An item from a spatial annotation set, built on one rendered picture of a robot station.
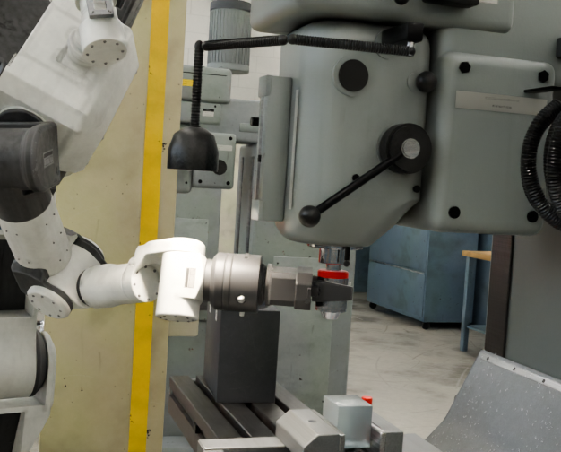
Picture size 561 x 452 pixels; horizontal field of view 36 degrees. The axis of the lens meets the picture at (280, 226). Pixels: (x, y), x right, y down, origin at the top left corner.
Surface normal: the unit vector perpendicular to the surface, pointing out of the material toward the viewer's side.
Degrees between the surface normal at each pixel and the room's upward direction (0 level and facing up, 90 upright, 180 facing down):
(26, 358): 81
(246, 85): 90
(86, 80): 58
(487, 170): 90
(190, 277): 72
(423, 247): 90
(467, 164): 90
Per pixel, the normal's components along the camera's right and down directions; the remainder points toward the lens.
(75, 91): 0.49, -0.46
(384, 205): 0.27, 0.38
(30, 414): 0.52, 0.19
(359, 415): 0.30, 0.07
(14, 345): 0.54, -0.08
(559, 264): -0.95, -0.04
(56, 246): 0.93, 0.27
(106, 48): 0.22, 0.89
